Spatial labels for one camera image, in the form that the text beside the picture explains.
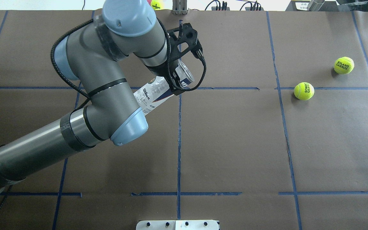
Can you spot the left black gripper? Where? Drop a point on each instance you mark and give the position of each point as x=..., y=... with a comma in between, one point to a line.
x=160, y=69

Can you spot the tennis ball can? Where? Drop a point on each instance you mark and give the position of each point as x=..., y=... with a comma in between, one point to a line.
x=157, y=90

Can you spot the yellow tennis ball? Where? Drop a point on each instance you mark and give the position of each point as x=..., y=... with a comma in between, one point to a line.
x=304, y=91
x=343, y=65

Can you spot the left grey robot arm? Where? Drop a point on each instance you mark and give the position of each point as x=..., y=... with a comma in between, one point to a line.
x=87, y=59

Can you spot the yellow ball behind table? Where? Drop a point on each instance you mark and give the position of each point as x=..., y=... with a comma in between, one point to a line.
x=157, y=4

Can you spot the silver metal cup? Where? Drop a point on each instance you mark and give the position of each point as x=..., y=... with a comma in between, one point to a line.
x=315, y=5

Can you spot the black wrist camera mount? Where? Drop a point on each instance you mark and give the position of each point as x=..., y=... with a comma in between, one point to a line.
x=182, y=40

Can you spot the aluminium frame post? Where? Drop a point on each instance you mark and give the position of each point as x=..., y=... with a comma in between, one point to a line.
x=179, y=7

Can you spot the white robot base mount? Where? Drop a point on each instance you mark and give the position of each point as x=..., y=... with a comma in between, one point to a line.
x=207, y=224

